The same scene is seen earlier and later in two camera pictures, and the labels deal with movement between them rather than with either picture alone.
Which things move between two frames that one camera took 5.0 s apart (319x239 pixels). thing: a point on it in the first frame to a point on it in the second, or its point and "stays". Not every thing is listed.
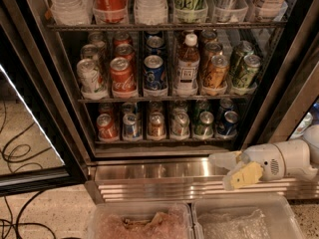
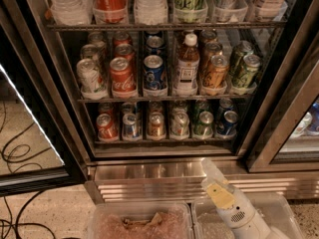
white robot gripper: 263,160 to 233,208
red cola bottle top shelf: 110,3 stays
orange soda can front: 157,125 stays
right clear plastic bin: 264,216 stays
